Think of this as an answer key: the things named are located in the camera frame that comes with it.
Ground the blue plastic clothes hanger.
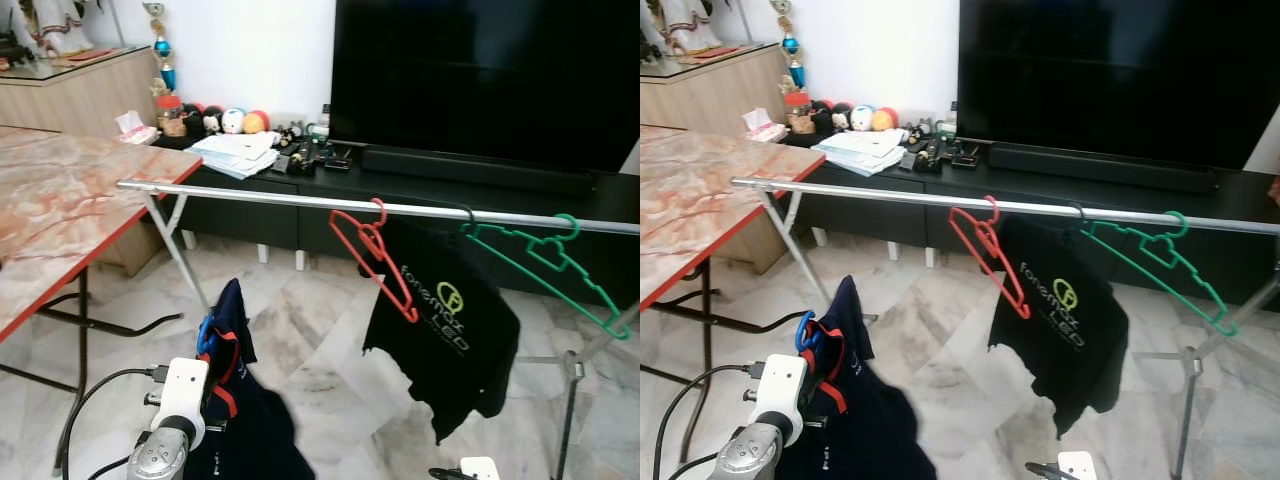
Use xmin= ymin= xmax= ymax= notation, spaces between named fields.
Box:
xmin=196 ymin=312 xmax=224 ymax=360
xmin=795 ymin=310 xmax=822 ymax=357

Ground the navy shirt with red trim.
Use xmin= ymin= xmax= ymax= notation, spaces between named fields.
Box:
xmin=185 ymin=278 xmax=317 ymax=480
xmin=775 ymin=275 xmax=937 ymax=480

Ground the green plastic clothes hanger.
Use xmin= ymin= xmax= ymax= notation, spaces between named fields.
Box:
xmin=1078 ymin=210 xmax=1240 ymax=337
xmin=460 ymin=213 xmax=634 ymax=342

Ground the red plastic clothes hanger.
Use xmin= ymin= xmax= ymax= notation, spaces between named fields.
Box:
xmin=947 ymin=195 xmax=1034 ymax=322
xmin=328 ymin=197 xmax=422 ymax=325

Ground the black television cabinet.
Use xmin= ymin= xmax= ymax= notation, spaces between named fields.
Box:
xmin=780 ymin=132 xmax=1280 ymax=313
xmin=150 ymin=135 xmax=640 ymax=313

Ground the silver metal clothes rack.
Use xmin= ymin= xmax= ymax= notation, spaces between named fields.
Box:
xmin=730 ymin=177 xmax=1280 ymax=480
xmin=117 ymin=178 xmax=640 ymax=480

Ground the marble pattern folding table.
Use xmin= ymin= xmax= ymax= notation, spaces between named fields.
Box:
xmin=0 ymin=125 xmax=205 ymax=401
xmin=640 ymin=125 xmax=829 ymax=387

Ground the white paper stack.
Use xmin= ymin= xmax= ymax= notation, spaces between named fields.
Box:
xmin=185 ymin=130 xmax=282 ymax=182
xmin=812 ymin=128 xmax=909 ymax=178

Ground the black printed t-shirt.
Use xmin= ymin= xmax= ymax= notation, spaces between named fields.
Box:
xmin=987 ymin=213 xmax=1132 ymax=442
xmin=362 ymin=215 xmax=522 ymax=445

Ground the pink tissue box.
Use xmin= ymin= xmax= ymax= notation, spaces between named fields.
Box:
xmin=742 ymin=107 xmax=789 ymax=144
xmin=113 ymin=110 xmax=162 ymax=147

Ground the black round toy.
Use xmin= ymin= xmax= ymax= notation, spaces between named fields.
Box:
xmin=810 ymin=100 xmax=852 ymax=135
xmin=183 ymin=103 xmax=224 ymax=139

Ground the red lidded jar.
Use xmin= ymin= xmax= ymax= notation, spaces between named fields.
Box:
xmin=155 ymin=93 xmax=187 ymax=139
xmin=785 ymin=90 xmax=814 ymax=135

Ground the light wooden sideboard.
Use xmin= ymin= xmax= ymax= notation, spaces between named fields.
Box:
xmin=0 ymin=45 xmax=167 ymax=141
xmin=640 ymin=45 xmax=792 ymax=137

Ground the blue and gold trophy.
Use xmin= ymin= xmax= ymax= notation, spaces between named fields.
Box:
xmin=770 ymin=0 xmax=804 ymax=89
xmin=143 ymin=0 xmax=180 ymax=93

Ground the black soundbar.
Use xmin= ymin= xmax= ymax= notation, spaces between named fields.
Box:
xmin=360 ymin=145 xmax=600 ymax=199
xmin=985 ymin=142 xmax=1222 ymax=195

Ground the white robed figurine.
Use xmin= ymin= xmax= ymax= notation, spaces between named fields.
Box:
xmin=655 ymin=0 xmax=724 ymax=57
xmin=30 ymin=0 xmax=97 ymax=57

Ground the black flat television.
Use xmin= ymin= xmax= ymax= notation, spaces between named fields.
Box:
xmin=955 ymin=0 xmax=1280 ymax=172
xmin=328 ymin=0 xmax=640 ymax=177

